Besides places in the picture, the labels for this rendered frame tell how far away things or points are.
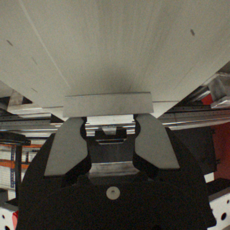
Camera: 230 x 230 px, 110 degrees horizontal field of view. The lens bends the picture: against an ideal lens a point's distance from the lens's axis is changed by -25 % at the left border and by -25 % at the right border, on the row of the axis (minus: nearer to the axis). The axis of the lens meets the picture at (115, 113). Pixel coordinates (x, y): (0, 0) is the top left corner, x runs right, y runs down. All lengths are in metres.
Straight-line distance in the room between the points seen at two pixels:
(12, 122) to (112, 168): 0.59
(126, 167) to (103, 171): 0.04
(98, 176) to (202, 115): 0.57
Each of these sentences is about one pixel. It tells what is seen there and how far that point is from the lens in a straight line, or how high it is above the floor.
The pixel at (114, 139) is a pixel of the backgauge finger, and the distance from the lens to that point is 0.41.
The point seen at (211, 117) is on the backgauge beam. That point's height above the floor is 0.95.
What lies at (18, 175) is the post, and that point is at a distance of 1.37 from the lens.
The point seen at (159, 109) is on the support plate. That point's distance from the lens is 0.17.
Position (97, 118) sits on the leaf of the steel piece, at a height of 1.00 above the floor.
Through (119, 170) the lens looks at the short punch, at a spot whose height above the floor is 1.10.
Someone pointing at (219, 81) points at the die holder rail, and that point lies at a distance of 0.40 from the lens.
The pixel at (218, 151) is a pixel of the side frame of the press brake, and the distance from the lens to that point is 1.13.
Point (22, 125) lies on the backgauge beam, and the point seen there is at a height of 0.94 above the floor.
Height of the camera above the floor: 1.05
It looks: 17 degrees down
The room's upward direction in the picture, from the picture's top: 176 degrees clockwise
